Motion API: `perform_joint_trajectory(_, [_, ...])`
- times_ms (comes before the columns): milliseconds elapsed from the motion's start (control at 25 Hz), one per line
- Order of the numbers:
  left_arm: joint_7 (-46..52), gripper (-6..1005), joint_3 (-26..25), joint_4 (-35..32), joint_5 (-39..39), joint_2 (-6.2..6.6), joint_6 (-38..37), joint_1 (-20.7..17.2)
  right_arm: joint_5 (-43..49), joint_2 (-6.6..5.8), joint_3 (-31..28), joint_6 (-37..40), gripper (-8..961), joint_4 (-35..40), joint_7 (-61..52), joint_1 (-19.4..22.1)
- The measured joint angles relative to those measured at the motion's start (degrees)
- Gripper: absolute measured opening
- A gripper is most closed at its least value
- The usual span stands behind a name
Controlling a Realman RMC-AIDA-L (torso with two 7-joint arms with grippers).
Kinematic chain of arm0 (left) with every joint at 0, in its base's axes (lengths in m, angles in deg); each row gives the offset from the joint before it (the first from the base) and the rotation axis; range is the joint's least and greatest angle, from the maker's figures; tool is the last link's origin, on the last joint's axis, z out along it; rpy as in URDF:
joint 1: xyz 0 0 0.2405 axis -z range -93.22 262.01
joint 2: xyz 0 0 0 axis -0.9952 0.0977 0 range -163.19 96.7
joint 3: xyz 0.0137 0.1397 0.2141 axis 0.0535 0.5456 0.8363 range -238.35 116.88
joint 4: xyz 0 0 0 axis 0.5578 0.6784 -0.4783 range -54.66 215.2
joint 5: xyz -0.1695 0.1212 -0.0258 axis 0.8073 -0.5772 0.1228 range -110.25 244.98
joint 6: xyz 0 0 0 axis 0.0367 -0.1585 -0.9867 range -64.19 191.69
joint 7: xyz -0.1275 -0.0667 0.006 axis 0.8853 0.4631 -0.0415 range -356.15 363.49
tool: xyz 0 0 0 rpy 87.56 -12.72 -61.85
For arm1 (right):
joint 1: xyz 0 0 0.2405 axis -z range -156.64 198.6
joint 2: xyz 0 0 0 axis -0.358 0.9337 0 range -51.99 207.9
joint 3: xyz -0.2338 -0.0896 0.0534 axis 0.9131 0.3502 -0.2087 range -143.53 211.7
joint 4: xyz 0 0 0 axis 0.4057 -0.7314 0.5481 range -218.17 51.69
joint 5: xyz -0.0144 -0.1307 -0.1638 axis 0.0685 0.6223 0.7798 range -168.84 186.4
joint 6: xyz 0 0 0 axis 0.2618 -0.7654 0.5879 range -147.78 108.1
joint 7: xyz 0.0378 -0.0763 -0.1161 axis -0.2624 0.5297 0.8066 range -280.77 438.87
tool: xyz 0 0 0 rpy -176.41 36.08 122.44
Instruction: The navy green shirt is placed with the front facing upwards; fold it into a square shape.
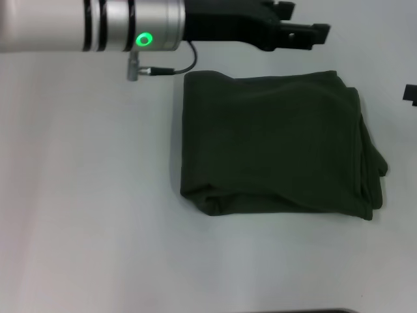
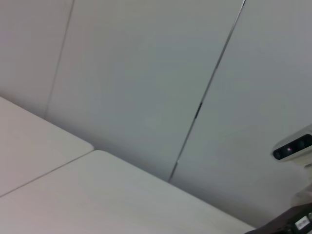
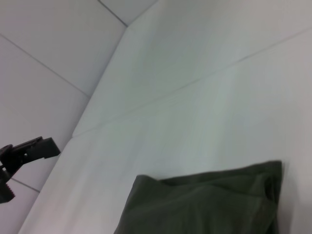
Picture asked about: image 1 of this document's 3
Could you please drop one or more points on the dark green FREE T-shirt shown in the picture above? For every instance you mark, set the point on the dark green FREE T-shirt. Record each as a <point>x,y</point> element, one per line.
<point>277,146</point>

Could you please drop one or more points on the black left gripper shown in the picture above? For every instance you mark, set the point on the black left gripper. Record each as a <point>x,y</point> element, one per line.
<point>228,23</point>

